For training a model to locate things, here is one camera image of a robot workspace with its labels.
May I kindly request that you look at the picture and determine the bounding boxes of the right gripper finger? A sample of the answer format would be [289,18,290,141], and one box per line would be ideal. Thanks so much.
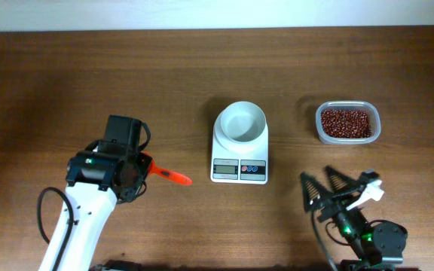
[324,166,360,192]
[300,172,331,212]

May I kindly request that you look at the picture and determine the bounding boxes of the orange measuring scoop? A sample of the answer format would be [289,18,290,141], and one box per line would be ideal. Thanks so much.
[143,152,193,186]

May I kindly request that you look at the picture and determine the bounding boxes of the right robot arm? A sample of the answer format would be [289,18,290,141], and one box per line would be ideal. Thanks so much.
[300,166,408,270]

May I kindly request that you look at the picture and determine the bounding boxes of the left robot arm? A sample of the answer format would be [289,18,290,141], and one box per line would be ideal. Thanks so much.
[37,115,151,270]

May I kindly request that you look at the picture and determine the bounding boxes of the white digital kitchen scale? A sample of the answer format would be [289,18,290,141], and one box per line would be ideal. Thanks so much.
[210,116,269,184]

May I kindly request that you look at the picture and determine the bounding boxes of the red adzuki beans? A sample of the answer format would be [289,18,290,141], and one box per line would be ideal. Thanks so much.
[320,109,371,139]

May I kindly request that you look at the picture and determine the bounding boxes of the clear plastic food container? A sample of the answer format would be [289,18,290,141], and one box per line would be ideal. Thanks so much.
[315,101,381,145]

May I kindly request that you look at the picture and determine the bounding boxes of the white round bowl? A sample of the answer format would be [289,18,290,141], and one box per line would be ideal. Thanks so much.
[219,101,267,143]

